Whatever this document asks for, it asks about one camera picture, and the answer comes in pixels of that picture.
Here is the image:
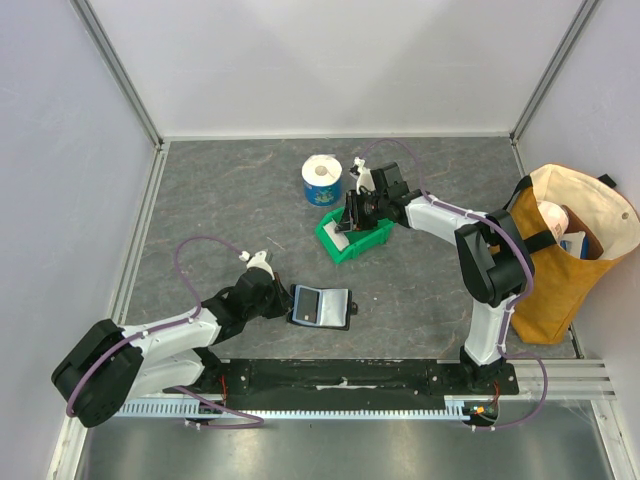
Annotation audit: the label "black VIP card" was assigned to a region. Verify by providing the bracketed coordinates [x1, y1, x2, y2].
[293, 285, 321, 325]

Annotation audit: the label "green plastic bin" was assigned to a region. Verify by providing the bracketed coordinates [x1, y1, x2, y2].
[315, 207, 395, 264]

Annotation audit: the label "black leather card holder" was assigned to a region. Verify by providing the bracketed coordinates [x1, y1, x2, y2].
[287, 284, 359, 331]

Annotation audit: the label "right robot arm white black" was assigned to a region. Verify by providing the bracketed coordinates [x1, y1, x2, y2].
[322, 158, 534, 394]

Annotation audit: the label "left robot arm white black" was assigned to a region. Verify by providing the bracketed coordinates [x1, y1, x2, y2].
[51, 267, 293, 428]

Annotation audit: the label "stack of white cards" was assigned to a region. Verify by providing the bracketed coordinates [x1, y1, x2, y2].
[323, 221, 350, 252]

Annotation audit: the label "toilet paper roll blue wrapper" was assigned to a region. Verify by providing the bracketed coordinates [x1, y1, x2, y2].
[301, 154, 342, 207]

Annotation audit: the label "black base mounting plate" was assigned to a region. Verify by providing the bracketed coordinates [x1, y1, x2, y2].
[194, 359, 519, 397]

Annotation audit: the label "items inside tote bag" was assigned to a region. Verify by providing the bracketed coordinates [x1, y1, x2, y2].
[537, 201, 604, 260]

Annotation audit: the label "mustard canvas tote bag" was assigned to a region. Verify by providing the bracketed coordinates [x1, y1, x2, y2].
[507, 164, 639, 344]

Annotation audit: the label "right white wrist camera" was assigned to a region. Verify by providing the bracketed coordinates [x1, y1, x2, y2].
[349, 157, 376, 194]

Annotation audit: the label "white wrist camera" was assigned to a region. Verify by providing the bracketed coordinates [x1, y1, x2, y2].
[349, 157, 376, 194]
[239, 250, 275, 279]

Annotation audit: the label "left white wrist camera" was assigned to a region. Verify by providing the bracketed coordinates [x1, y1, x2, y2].
[239, 250, 275, 279]

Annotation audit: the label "right aluminium frame post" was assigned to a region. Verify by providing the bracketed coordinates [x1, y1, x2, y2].
[509, 0, 601, 147]

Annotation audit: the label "aluminium frame post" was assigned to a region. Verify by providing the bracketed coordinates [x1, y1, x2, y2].
[70, 0, 164, 149]
[509, 0, 601, 147]

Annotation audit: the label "left aluminium frame post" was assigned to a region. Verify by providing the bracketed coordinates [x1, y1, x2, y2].
[70, 0, 164, 149]

